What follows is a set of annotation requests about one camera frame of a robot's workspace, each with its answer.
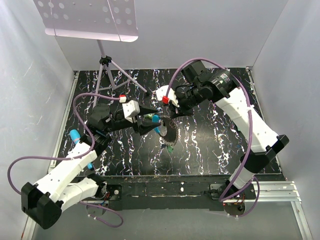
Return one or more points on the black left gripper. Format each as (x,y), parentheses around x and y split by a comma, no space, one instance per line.
(143,110)

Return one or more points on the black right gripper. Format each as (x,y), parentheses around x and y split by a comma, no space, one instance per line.
(175,111)

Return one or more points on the blue key tag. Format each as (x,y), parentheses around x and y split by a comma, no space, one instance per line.
(156,119)

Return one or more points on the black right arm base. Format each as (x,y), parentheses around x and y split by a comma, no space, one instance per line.
(233,201)

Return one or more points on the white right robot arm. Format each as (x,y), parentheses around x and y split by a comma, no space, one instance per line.
(192,83)

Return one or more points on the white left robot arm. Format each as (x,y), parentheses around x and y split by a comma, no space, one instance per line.
(45,200)

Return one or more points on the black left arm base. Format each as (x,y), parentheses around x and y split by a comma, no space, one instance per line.
(113,192)

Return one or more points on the cyan blue marker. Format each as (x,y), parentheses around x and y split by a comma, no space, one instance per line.
(75,137)

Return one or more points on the white music stand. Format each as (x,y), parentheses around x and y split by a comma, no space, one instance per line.
(99,20)

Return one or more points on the aluminium frame rail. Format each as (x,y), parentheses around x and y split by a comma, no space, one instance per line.
(53,162)

